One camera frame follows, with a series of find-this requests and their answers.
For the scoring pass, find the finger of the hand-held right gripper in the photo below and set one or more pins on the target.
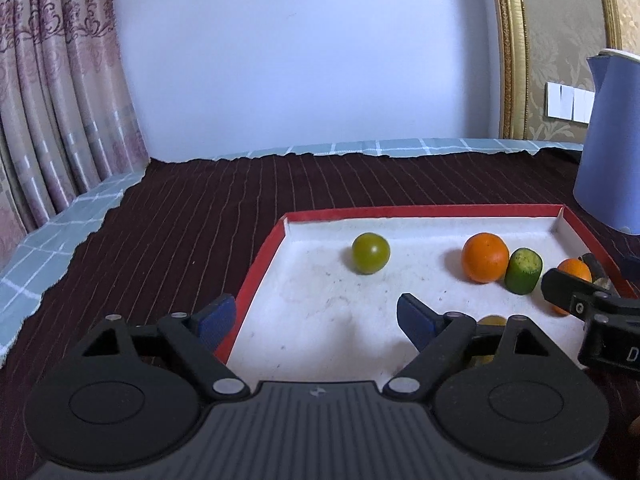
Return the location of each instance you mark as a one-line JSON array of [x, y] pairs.
[[632, 270], [562, 287]]

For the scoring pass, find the gold wall moulding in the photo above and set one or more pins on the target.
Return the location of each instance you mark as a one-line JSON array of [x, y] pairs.
[[610, 5], [512, 50]]

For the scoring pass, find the green round fruit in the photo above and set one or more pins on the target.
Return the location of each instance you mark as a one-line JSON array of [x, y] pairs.
[[371, 253]]

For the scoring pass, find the dark striped cloth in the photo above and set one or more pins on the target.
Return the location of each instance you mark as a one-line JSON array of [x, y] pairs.
[[175, 240]]

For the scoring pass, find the white wall switch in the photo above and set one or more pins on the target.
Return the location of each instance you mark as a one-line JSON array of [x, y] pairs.
[[570, 102]]

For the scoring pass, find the orange mandarin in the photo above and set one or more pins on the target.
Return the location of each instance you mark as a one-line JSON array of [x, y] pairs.
[[485, 257], [575, 269]]

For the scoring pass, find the green cut fruit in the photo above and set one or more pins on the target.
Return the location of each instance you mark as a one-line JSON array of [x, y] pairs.
[[522, 272]]

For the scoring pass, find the blue electric kettle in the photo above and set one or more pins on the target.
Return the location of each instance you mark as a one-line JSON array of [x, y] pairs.
[[612, 150]]

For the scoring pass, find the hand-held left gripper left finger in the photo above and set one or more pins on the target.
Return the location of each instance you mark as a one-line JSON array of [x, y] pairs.
[[217, 322]]

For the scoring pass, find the red-rimmed white tray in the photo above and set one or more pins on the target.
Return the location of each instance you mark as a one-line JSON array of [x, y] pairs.
[[325, 300]]

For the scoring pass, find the small yellow fruit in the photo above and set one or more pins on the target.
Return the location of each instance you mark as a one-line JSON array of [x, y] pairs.
[[492, 320]]

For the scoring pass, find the large dark block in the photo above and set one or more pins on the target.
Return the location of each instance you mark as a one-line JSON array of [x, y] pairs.
[[595, 269]]

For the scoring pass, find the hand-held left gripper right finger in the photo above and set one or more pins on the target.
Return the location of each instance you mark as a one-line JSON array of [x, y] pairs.
[[415, 320]]

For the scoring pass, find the pink patterned curtain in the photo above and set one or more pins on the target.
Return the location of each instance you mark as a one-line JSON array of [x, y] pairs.
[[55, 100]]

